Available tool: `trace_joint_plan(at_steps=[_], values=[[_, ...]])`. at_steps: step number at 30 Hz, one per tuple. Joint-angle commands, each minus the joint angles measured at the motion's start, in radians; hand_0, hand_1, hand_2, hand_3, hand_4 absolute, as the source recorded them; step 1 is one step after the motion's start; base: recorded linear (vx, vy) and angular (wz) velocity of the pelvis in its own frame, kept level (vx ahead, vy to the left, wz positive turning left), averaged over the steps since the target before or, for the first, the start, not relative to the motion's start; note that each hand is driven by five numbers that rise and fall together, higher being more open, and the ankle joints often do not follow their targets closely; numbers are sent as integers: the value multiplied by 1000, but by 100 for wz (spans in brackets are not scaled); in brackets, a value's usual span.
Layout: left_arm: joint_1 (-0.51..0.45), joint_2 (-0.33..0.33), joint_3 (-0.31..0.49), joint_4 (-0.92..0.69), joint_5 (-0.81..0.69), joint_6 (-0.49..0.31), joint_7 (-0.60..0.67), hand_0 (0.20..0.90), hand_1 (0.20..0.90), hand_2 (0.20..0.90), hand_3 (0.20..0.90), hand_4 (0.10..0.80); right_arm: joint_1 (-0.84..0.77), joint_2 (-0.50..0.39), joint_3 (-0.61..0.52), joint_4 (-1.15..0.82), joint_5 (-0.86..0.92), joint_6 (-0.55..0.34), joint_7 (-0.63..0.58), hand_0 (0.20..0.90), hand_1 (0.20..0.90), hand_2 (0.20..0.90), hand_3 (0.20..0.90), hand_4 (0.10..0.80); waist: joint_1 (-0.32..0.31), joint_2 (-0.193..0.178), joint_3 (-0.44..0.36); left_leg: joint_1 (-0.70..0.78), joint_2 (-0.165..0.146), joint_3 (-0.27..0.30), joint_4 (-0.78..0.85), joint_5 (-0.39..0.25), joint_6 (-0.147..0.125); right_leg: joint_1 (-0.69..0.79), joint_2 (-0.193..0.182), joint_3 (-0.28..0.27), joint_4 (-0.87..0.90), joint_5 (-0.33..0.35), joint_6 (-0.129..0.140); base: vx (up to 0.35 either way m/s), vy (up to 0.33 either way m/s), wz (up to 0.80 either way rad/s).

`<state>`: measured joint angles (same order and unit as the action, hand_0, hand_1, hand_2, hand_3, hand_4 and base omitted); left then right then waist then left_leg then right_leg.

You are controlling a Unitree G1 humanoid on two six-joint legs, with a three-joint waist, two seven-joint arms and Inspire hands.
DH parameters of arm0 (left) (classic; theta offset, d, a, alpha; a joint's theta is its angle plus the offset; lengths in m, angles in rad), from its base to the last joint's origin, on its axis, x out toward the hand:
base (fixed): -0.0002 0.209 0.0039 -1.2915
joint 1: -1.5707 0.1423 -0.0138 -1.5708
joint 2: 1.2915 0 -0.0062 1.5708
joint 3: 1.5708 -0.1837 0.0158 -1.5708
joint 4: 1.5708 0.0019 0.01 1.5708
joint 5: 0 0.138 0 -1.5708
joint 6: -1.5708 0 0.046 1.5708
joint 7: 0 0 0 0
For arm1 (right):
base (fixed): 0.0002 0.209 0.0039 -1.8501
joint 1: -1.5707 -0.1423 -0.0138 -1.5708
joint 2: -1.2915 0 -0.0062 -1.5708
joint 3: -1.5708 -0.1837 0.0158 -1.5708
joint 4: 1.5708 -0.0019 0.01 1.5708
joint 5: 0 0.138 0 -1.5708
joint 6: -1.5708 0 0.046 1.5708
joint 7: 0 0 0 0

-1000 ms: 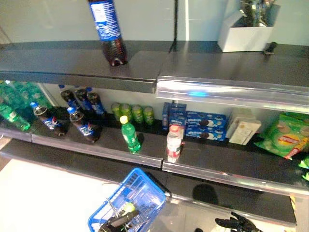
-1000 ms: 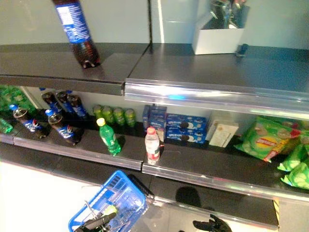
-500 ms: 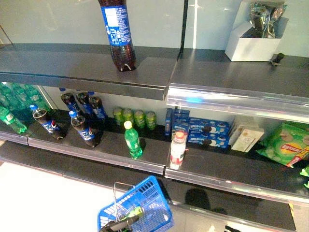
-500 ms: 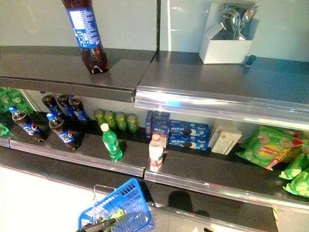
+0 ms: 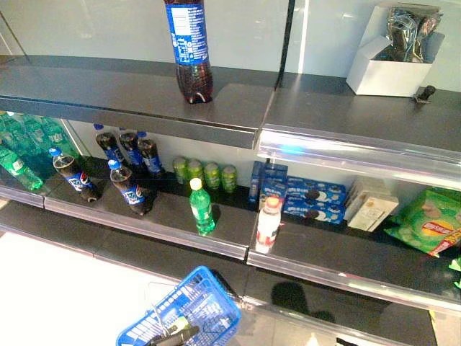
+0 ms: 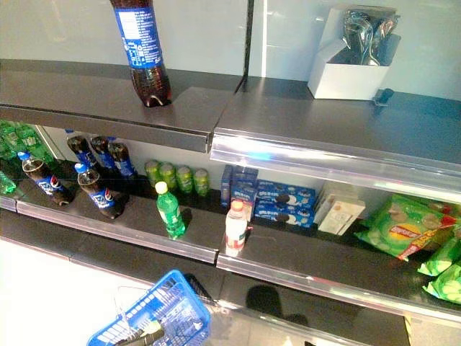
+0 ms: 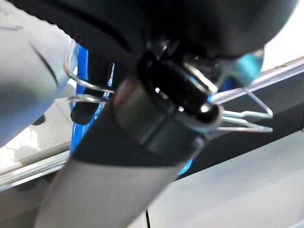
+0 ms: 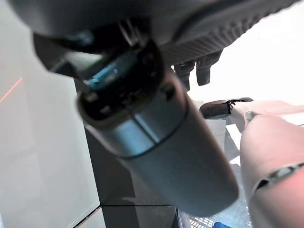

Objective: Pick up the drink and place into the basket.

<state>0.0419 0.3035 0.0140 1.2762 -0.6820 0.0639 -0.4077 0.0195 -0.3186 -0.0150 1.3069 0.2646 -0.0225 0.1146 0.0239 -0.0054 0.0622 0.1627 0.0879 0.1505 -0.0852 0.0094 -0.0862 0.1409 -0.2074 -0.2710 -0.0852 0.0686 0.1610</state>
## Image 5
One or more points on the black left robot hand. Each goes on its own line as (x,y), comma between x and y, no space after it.
(176,337)

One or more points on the blue plastic shopping basket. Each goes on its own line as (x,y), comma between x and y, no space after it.
(230,324)

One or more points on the clear water bottle red label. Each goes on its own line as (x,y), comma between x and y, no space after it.
(268,227)

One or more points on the dark metal shelf board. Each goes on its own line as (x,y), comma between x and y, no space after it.
(108,90)
(173,212)

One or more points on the green Sprite bottle yellow cap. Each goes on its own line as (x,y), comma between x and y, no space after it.
(21,133)
(5,129)
(59,138)
(39,135)
(202,209)
(19,169)

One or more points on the slim dark blue box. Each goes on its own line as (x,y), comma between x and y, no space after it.
(255,180)

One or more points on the white carton box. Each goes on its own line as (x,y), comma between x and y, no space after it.
(374,214)
(367,187)

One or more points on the green potato chips bag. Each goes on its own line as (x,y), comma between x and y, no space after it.
(421,216)

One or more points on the green snack bag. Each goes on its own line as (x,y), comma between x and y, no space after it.
(456,266)

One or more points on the large Pepsi cola bottle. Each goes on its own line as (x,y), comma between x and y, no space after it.
(189,36)

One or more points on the white cardboard box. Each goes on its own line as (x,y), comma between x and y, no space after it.
(389,77)

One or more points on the small black clip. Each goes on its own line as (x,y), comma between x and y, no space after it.
(426,92)

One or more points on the silver foil snack bag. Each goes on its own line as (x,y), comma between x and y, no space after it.
(407,32)

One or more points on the clear plastic price rail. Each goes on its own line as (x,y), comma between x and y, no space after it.
(360,155)
(144,230)

